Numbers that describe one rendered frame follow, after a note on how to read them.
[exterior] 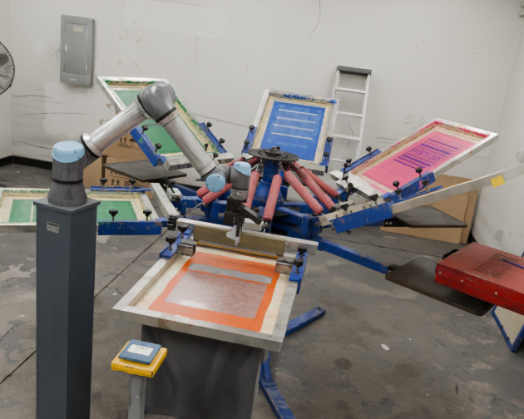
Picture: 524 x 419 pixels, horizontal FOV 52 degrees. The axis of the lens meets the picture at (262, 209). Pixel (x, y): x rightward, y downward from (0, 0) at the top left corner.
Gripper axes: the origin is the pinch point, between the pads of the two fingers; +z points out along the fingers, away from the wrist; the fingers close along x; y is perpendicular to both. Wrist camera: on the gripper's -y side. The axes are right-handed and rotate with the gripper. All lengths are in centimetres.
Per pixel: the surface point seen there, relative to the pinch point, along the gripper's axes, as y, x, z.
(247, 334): -17, 64, 7
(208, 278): 7.2, 21.2, 10.0
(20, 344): 132, -41, 105
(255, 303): -15.2, 34.8, 10.2
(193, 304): 6.5, 44.9, 10.1
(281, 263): -20.6, 8.0, 3.0
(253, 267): -7.9, 1.1, 10.1
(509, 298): -112, 11, 0
